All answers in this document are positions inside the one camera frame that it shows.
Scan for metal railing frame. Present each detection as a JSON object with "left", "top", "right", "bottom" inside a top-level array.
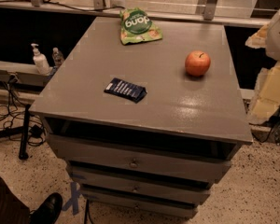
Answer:
[{"left": 0, "top": 0, "right": 280, "bottom": 27}]

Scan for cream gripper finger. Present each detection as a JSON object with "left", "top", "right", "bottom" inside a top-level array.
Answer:
[
  {"left": 245, "top": 24, "right": 269, "bottom": 49},
  {"left": 247, "top": 62, "right": 280, "bottom": 124}
]

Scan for clear small bottle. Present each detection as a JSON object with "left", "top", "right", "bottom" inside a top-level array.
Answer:
[{"left": 52, "top": 48, "right": 64, "bottom": 67}]

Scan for grey drawer cabinet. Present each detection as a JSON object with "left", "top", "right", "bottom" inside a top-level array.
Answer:
[{"left": 31, "top": 17, "right": 252, "bottom": 217}]

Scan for green snack bag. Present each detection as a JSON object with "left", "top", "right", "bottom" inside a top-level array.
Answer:
[{"left": 119, "top": 7, "right": 162, "bottom": 45}]

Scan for black floor cables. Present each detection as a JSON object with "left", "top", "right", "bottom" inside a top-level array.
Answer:
[{"left": 0, "top": 70, "right": 48, "bottom": 147}]

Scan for dark blue snack packet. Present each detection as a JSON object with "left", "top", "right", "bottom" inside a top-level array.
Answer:
[{"left": 104, "top": 77, "right": 147, "bottom": 104}]

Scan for black leather shoe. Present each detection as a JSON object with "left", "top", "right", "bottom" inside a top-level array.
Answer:
[{"left": 30, "top": 192, "right": 63, "bottom": 224}]

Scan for blue tape cross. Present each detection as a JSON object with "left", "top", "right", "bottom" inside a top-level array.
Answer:
[{"left": 62, "top": 180, "right": 86, "bottom": 217}]

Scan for brown trouser leg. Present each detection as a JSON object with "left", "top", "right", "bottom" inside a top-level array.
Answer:
[{"left": 0, "top": 177, "right": 30, "bottom": 224}]

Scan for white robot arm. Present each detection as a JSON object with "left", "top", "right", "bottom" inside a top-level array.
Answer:
[{"left": 245, "top": 8, "right": 280, "bottom": 124}]

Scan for red apple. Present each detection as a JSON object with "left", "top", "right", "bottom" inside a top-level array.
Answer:
[{"left": 185, "top": 50, "right": 211, "bottom": 77}]

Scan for white pump bottle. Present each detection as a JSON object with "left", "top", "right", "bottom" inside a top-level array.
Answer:
[{"left": 31, "top": 43, "right": 50, "bottom": 76}]

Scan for black stand pole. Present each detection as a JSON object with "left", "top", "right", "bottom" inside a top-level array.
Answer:
[{"left": 19, "top": 105, "right": 30, "bottom": 160}]

